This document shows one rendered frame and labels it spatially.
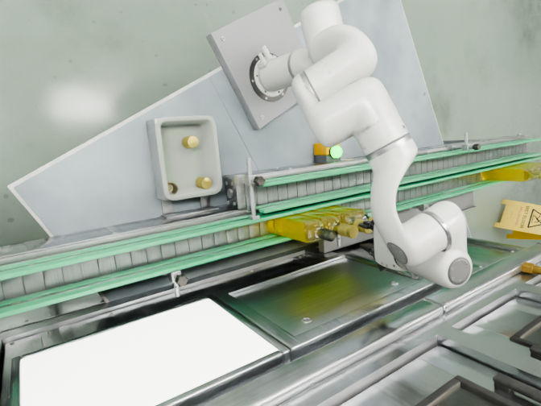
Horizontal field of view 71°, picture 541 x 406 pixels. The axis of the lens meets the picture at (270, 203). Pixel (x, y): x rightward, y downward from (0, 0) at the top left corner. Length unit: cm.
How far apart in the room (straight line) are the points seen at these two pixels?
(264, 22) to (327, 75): 61
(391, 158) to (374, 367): 36
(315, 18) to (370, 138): 38
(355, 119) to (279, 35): 74
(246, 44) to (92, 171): 60
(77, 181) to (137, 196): 16
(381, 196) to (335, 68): 26
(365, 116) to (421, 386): 46
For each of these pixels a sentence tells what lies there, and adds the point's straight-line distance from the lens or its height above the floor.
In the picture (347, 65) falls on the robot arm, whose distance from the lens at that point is 77.
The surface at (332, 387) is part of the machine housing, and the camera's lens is 69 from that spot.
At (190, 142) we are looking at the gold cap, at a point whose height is 81.
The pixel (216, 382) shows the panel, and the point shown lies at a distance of 68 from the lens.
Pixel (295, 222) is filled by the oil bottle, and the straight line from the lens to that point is 104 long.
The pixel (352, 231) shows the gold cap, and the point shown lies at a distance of 99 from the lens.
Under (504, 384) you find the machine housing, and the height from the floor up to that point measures 158.
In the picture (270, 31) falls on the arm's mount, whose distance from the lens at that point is 135.
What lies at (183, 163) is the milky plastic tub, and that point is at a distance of 114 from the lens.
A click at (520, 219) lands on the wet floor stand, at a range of 429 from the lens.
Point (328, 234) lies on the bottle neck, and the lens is 97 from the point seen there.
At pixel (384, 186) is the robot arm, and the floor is 142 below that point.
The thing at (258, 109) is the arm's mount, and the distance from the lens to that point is 125.
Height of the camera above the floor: 184
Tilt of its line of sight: 56 degrees down
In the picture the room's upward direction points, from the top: 100 degrees clockwise
